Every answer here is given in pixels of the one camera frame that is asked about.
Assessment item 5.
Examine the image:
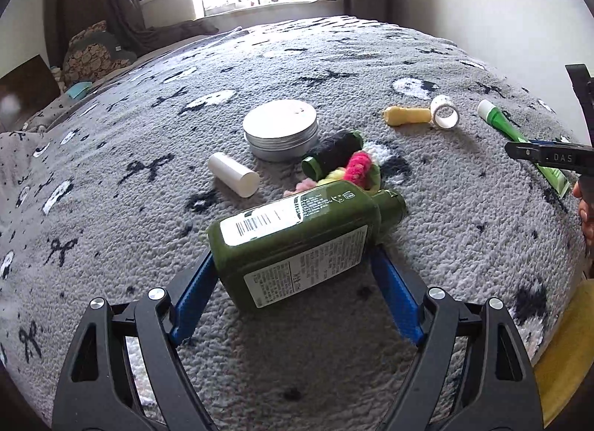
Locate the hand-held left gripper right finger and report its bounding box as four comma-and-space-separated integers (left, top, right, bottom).
369, 244, 545, 431

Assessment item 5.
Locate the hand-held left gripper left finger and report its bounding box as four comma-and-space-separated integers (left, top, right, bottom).
52, 251, 220, 431

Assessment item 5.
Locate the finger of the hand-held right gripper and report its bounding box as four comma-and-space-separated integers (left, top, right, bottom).
504, 138, 594, 169

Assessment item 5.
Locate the dark green plastic bottle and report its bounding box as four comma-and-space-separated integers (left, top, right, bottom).
207, 179, 408, 313

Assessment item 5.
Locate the person's right hand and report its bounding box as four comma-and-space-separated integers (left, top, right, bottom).
572, 179, 594, 253

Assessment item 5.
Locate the green tube with white cap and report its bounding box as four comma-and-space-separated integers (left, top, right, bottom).
477, 99, 571, 199

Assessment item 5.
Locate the white tape roll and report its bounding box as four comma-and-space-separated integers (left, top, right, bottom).
430, 95, 461, 130

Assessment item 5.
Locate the white cylindrical tube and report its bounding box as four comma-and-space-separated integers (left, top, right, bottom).
207, 152, 261, 199

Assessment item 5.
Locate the pink and yellow fuzzy scrunchie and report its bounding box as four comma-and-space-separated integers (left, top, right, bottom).
316, 151, 382, 191

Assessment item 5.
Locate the pale pink cloth scrap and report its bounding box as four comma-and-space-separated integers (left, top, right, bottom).
284, 180, 317, 197

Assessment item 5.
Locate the yellow rubber balloon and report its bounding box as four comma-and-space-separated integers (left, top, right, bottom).
383, 105, 433, 127

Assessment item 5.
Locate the black thread spool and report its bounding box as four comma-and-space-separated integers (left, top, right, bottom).
301, 130, 365, 182

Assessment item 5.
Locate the grey printed blanket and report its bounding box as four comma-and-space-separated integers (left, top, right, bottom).
0, 16, 586, 431

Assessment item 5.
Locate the yellow bin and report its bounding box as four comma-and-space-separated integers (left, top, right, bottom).
533, 277, 594, 428

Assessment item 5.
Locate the round silver metal tin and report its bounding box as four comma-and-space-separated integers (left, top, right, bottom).
242, 99, 320, 163

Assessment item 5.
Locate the teal small packet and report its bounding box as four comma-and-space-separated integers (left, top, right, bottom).
65, 81, 94, 100

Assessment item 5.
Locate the brown patterned cushion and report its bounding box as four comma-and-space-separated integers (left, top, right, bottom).
60, 20, 137, 88

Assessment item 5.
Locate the brown wooden board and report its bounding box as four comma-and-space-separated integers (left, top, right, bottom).
0, 54, 62, 132

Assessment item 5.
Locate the white storage box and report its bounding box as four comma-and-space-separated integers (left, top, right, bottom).
139, 0, 205, 29

